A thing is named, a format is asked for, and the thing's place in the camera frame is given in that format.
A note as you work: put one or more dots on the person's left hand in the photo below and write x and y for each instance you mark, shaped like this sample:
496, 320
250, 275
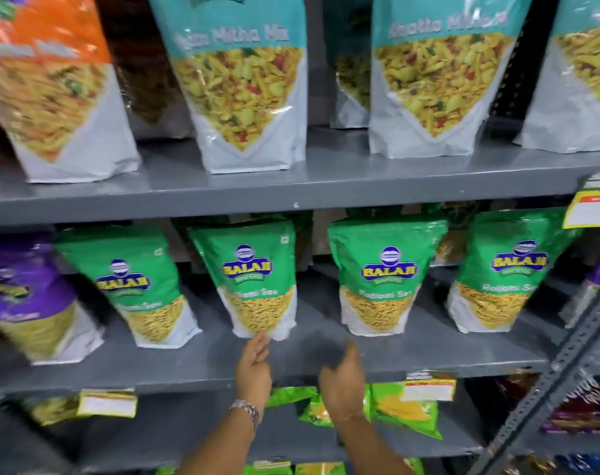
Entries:
253, 373

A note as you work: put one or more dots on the person's right hand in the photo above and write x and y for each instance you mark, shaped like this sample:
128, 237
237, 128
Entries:
343, 388

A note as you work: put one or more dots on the person's right fingers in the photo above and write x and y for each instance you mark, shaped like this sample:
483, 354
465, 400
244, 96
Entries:
351, 352

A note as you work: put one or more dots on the person's left fingers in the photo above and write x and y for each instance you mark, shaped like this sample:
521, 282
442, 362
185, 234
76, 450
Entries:
256, 347

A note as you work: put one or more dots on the person's right forearm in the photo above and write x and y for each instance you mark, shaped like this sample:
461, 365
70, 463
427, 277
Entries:
372, 450

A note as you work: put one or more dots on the person's left forearm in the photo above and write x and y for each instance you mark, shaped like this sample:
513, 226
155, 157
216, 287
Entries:
225, 447

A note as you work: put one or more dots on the lime green snack packet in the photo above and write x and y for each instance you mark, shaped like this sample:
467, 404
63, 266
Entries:
290, 395
268, 468
320, 469
404, 413
314, 413

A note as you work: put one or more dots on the yellow shelf price label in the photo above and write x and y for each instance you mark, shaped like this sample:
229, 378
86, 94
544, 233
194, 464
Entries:
428, 388
107, 404
593, 207

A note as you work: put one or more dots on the row of green snack packets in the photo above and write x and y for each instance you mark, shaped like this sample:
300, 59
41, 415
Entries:
384, 272

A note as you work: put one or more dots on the grey metal shelf rack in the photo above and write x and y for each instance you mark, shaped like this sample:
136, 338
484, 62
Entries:
339, 168

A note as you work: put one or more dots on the pale yellow snack packet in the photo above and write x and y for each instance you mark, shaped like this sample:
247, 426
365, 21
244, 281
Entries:
52, 409

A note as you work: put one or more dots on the purple snack packet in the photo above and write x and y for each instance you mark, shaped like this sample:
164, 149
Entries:
594, 286
30, 301

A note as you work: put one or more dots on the dark maroon snack packets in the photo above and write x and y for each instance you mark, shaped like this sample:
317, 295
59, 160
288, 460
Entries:
582, 405

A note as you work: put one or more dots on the blue snack packet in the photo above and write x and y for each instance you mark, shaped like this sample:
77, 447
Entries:
587, 465

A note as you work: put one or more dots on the teal snack mix packet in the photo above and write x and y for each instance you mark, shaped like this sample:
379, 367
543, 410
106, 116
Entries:
577, 84
352, 69
438, 79
240, 84

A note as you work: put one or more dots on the dark brown snack packet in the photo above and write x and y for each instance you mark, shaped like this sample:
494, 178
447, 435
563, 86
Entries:
141, 69

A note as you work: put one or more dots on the orange snack packet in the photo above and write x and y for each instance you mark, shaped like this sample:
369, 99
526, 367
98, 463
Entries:
47, 93

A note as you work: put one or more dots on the grey slotted angle post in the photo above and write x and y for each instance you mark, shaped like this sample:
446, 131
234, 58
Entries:
552, 380

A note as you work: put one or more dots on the black slotted upright post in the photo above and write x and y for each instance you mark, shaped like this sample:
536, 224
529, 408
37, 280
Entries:
525, 59

